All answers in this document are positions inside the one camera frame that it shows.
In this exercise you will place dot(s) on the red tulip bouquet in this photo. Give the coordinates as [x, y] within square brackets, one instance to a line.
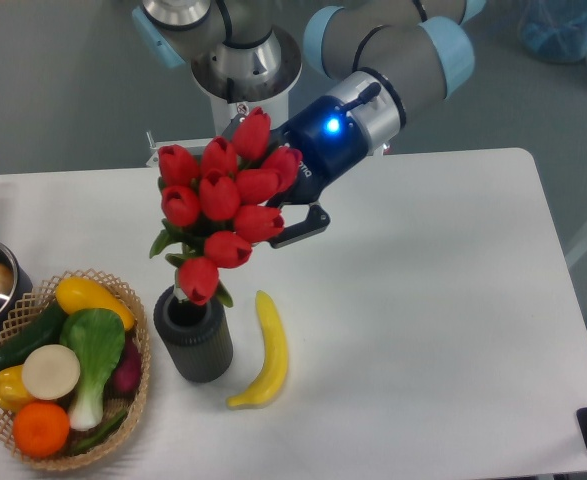
[216, 206]

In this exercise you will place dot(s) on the white round radish slice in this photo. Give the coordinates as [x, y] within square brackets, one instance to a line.
[51, 372]

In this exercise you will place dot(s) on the yellow banana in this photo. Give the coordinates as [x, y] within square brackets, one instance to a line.
[267, 385]

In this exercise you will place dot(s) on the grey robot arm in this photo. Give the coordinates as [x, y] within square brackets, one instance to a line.
[353, 82]

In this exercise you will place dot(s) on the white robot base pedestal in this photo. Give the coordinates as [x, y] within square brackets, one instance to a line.
[238, 81]

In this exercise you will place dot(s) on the purple red onion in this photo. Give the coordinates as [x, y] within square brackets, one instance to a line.
[126, 377]

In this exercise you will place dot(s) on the dark grey ribbed vase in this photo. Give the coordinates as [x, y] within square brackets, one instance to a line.
[196, 337]

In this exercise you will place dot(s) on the green chili pepper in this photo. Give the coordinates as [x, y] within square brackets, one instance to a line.
[100, 435]

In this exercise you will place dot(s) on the green cucumber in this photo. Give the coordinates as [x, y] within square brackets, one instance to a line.
[42, 331]

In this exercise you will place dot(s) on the orange fruit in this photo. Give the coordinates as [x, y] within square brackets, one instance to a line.
[41, 429]

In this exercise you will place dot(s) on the yellow squash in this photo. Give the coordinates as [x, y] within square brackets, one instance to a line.
[77, 293]

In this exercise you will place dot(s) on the yellow bell pepper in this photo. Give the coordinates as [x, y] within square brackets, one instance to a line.
[13, 394]

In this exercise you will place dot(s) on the blue plastic bag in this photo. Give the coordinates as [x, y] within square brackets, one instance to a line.
[554, 31]

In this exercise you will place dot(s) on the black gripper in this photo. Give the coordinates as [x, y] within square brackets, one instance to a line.
[293, 163]

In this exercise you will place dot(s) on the green bok choy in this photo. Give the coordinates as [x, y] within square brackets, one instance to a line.
[96, 337]

